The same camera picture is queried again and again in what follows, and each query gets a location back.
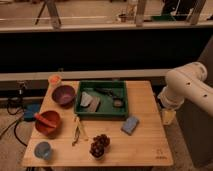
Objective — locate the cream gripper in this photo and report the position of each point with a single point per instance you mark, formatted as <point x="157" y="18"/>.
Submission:
<point x="168" y="116"/>

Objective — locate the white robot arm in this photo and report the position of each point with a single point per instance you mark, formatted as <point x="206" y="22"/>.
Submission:
<point x="185" y="83"/>

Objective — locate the green plastic tray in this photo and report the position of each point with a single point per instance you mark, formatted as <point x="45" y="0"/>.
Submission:
<point x="106" y="108"/>

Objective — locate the brown block in tray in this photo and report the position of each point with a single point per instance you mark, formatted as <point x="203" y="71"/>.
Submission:
<point x="94" y="104"/>

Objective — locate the grey cloth in tray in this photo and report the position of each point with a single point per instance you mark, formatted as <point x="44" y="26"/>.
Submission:
<point x="86" y="99"/>

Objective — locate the blue sponge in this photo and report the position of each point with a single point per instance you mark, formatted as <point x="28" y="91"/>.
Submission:
<point x="129" y="125"/>

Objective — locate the small round dark object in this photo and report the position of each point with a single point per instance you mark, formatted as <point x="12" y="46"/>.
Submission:
<point x="117" y="103"/>

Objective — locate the dark grapes bunch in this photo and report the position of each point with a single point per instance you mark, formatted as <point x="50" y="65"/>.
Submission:
<point x="99" y="146"/>

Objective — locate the purple bowl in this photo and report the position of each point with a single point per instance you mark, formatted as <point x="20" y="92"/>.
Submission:
<point x="63" y="95"/>

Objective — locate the red bowl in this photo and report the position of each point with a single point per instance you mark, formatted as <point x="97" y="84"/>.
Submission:
<point x="53" y="117"/>

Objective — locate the small orange cup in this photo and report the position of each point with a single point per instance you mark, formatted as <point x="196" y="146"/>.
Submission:
<point x="54" y="79"/>

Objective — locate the blue cup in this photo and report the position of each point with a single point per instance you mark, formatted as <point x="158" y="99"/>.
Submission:
<point x="43" y="150"/>

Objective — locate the red spatula in bowl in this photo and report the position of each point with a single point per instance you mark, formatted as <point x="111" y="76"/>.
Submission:
<point x="44" y="120"/>

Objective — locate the blue box on floor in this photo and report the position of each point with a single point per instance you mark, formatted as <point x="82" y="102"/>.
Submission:
<point x="29" y="112"/>

